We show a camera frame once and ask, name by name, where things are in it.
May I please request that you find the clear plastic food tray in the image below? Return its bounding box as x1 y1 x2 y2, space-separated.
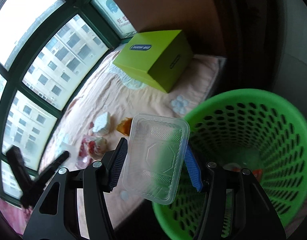
123 114 190 205

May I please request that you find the white plastic cup lid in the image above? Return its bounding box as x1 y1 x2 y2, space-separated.
223 163 241 172

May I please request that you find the pink wet wipes pack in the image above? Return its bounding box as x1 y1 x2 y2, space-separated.
75 135 95 169

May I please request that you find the crumpled red white wrapper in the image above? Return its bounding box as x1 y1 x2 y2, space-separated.
87 137 107 160

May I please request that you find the pink patterned bed blanket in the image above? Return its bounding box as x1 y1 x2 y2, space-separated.
0 48 227 240

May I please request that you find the white styrofoam block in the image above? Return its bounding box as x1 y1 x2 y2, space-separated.
92 112 111 136

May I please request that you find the crumpled orange gold wrapper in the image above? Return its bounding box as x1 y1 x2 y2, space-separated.
116 118 133 137

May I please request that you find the green plastic waste basket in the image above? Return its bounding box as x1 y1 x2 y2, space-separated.
153 89 307 239

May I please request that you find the lime green cardboard box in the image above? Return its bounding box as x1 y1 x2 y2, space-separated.
113 30 193 93

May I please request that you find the brown wooden cabinet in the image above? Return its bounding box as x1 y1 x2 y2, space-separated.
114 0 225 56

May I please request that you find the green window frame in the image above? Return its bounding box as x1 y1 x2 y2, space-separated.
0 0 135 206

